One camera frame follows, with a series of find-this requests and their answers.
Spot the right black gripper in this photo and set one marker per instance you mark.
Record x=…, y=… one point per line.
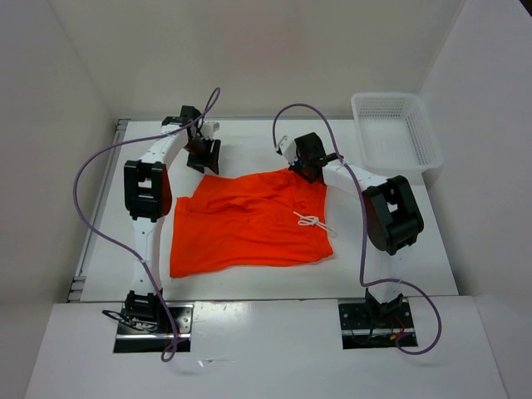
x=296, y=168

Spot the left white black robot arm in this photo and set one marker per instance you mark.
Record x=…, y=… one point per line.
x=148, y=199

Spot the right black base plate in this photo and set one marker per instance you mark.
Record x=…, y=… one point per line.
x=359, y=331

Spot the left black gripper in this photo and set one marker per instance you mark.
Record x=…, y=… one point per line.
x=209, y=160

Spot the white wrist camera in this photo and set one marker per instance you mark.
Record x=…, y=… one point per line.
x=288, y=149
x=208, y=129

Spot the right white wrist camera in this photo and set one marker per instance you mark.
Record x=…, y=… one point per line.
x=288, y=149

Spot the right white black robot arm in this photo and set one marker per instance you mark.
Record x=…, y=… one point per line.
x=391, y=217

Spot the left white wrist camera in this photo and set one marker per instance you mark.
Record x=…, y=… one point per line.
x=208, y=129

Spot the white perforated plastic basket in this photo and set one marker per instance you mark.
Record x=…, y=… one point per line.
x=395, y=132

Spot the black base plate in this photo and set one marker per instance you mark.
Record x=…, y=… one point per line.
x=145, y=335
x=359, y=331

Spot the aluminium table edge rail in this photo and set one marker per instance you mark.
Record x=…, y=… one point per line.
x=86, y=256

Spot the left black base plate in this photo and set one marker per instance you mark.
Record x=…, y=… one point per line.
x=145, y=335

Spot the orange shorts with white drawstring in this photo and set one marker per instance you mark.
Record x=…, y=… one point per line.
x=273, y=218

